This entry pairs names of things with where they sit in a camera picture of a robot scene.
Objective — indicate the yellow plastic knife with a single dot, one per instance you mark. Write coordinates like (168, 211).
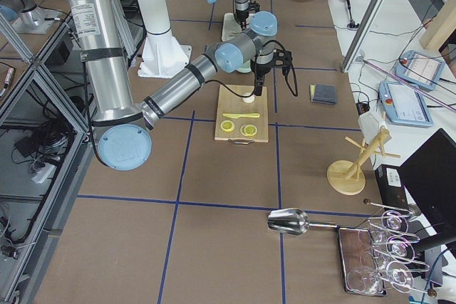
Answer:
(241, 115)

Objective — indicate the upper stacked lemon slice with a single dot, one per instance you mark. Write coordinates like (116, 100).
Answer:
(248, 130)

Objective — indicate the blue teach pendant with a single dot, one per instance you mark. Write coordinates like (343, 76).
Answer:
(404, 106)
(420, 69)

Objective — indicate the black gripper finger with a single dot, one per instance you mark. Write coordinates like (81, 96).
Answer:
(258, 88)

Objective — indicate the wine glass rack tray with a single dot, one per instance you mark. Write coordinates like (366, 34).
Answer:
(379, 254)

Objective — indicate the blue teach pendant far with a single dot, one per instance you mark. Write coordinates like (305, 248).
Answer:
(420, 69)

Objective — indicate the blue teach pendant near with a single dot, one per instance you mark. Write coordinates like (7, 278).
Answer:
(404, 106)

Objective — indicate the light green bowl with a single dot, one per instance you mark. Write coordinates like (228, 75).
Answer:
(245, 68)

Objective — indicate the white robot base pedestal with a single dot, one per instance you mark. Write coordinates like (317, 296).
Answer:
(162, 56)

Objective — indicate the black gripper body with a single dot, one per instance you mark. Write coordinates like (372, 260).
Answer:
(260, 70)
(241, 16)

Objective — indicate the yellow sponge cloth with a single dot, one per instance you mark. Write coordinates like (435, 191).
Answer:
(312, 91)

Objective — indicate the wooden mug tree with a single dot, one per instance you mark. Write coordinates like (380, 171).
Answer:
(347, 177)

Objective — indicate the black monitor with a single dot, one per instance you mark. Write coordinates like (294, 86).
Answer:
(429, 176)

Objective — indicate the grey folded cloth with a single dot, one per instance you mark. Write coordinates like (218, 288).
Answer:
(325, 94)

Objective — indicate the aluminium frame post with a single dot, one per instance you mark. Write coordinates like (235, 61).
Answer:
(361, 33)

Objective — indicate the metal scoop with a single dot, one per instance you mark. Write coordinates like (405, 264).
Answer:
(294, 221)

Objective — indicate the single lemon slice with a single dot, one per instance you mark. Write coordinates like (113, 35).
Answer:
(227, 126)

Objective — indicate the white steamed bun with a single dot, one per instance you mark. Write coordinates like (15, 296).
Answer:
(248, 98)

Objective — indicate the bamboo cutting board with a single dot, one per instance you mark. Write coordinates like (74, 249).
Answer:
(230, 101)

